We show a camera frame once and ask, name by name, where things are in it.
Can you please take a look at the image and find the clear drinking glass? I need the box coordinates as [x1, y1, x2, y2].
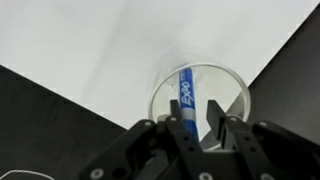
[148, 63, 251, 151]

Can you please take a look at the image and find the blue Expo marker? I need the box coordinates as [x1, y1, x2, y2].
[179, 68, 199, 141]

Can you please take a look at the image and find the white rounded table board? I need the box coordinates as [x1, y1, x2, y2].
[0, 0, 319, 127]

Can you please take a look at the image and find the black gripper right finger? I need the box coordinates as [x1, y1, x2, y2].
[206, 100, 320, 180]

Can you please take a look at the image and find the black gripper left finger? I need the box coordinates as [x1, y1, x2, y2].
[79, 100, 214, 180]

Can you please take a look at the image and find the white cable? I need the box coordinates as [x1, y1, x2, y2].
[0, 169, 56, 180]

